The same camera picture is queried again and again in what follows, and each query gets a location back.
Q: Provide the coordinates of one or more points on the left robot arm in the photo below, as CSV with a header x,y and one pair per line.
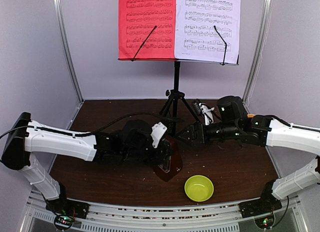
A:
x,y
137,140

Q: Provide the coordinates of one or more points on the red sheet music paper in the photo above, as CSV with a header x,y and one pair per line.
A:
x,y
146,29

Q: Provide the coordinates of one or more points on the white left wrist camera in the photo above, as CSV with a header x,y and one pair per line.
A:
x,y
157,133

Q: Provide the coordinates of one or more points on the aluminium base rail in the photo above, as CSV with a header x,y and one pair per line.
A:
x,y
208,217

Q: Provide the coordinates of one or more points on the left aluminium frame post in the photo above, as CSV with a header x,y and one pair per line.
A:
x,y
66,49

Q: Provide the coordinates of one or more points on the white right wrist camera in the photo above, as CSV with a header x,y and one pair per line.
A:
x,y
203,110

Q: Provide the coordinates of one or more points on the black perforated music stand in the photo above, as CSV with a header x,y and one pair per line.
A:
x,y
174,95

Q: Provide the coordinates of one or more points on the wooden metronome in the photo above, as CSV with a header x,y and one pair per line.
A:
x,y
173,164

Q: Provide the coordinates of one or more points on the green bowl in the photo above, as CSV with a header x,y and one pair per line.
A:
x,y
199,188

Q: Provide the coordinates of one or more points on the white sheet music paper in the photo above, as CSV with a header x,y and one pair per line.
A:
x,y
208,31

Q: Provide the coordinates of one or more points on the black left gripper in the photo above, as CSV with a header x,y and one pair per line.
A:
x,y
162,154

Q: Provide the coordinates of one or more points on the right aluminium frame post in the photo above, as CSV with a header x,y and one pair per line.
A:
x,y
258,53

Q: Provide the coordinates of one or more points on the aluminium frame post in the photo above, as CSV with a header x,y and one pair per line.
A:
x,y
66,49
258,53

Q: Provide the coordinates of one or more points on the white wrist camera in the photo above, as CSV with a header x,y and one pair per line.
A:
x,y
203,110
157,133

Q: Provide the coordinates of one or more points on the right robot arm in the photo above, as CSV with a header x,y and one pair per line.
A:
x,y
262,131

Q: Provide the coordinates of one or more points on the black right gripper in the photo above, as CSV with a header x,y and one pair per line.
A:
x,y
193,136

